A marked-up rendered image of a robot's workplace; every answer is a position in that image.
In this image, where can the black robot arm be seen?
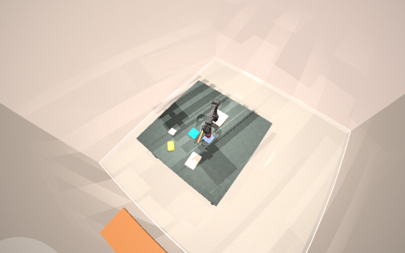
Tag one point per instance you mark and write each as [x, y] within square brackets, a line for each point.
[212, 117]

